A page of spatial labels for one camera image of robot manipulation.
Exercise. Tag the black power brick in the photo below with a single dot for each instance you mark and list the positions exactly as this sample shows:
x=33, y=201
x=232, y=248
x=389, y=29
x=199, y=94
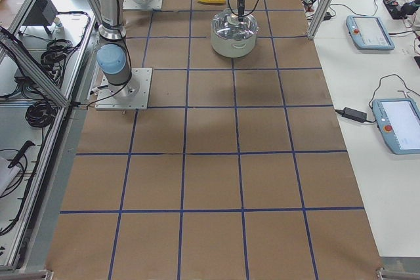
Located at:
x=354, y=115

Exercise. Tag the teach pendant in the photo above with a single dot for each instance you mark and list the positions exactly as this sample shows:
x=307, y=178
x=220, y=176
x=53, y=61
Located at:
x=369, y=33
x=398, y=122

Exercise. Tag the pale green electric pot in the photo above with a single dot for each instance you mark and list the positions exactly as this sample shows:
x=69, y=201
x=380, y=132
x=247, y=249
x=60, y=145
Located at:
x=233, y=48

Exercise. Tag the aluminium frame rail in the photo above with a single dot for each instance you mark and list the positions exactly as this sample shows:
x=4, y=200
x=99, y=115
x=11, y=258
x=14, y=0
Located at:
x=29, y=67

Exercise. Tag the far teach pendant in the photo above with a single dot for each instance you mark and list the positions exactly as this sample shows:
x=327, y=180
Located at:
x=369, y=33

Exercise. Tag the near teach pendant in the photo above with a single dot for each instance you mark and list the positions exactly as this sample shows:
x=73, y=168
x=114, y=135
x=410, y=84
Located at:
x=398, y=122

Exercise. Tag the aluminium frame post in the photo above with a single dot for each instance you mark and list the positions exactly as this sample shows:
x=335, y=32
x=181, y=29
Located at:
x=323, y=1

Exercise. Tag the glass pot lid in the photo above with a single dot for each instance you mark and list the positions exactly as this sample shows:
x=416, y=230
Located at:
x=226, y=25

